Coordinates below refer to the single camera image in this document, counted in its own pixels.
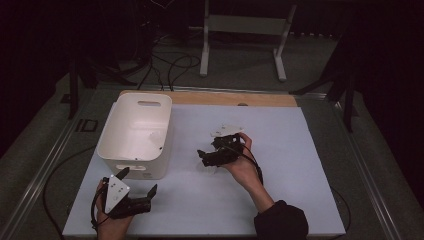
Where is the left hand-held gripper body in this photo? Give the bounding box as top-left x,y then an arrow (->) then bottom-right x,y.
104,173 -> 153,220

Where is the white plastic storage bin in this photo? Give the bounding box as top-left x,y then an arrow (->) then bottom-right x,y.
96,92 -> 174,180

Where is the person's left hand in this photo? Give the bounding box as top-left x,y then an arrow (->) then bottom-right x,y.
95,179 -> 135,240

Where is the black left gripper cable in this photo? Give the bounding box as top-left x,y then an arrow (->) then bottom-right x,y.
90,176 -> 111,232

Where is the metal floor rail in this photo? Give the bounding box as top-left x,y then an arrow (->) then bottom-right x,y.
333,99 -> 403,240
0,87 -> 98,240

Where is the black floor cable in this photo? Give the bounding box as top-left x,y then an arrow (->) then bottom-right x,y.
42,144 -> 98,240
329,186 -> 352,234

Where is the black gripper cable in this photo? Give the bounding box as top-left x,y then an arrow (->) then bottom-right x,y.
219,141 -> 264,186
90,176 -> 111,232

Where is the person's right hand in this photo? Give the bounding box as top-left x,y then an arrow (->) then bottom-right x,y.
222,132 -> 264,194

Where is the black metal stand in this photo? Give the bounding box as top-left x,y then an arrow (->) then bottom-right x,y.
67,58 -> 138,120
289,33 -> 357,133

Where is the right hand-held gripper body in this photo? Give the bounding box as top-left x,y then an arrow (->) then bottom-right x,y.
203,124 -> 245,167

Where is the pale blue table mat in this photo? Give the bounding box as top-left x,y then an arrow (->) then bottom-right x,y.
62,103 -> 347,237

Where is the white metal stand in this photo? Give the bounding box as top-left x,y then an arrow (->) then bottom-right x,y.
199,0 -> 298,83

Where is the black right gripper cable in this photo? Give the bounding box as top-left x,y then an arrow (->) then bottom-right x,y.
219,141 -> 264,186

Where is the bundle of black cables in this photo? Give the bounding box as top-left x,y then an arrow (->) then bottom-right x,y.
136,31 -> 202,92

